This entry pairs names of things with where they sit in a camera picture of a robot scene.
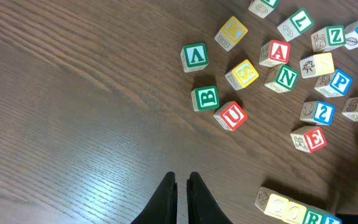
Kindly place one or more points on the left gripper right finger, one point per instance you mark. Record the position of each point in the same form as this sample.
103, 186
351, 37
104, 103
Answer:
202, 207

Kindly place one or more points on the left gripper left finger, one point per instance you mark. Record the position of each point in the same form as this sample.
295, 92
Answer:
162, 206

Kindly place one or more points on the yellow C block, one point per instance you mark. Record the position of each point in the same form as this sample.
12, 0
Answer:
271, 203

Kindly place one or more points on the green R block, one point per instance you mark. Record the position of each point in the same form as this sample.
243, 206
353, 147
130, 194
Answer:
314, 215

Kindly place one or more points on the blue L block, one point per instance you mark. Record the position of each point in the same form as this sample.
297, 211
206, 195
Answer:
329, 219

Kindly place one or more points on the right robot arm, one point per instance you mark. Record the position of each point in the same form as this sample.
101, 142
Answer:
348, 218

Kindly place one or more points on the red U block lower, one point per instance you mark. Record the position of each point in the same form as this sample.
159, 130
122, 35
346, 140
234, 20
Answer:
230, 116

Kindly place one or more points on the green B block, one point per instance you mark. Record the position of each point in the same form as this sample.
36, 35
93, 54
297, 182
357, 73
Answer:
205, 98

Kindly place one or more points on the red E block centre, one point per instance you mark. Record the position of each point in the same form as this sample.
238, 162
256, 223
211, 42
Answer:
308, 139

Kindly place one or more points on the yellow S block left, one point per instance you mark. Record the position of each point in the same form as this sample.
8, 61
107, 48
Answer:
242, 75

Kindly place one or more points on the yellow s block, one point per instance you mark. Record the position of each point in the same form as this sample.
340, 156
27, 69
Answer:
242, 75
317, 65

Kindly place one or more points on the blue 2 block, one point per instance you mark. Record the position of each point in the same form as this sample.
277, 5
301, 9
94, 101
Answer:
317, 112

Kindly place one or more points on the green A block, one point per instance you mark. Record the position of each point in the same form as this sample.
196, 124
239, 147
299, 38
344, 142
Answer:
194, 57

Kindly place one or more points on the green N block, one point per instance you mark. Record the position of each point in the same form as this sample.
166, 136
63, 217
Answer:
281, 78

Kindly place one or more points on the red A block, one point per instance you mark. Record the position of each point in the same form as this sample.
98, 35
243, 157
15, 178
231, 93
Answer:
274, 53

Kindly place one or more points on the yellow K block left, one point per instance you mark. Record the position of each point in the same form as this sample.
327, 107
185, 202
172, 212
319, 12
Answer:
230, 33

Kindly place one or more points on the yellow S block centre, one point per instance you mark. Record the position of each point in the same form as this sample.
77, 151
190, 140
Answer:
317, 65

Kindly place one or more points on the blue P block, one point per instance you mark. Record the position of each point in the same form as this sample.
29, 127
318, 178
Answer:
335, 84

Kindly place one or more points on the green T block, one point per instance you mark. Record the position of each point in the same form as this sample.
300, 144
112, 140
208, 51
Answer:
262, 8

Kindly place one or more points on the green L block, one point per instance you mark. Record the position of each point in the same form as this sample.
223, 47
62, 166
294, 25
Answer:
295, 25

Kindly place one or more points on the green Z block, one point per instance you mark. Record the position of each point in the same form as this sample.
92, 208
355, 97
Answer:
328, 38

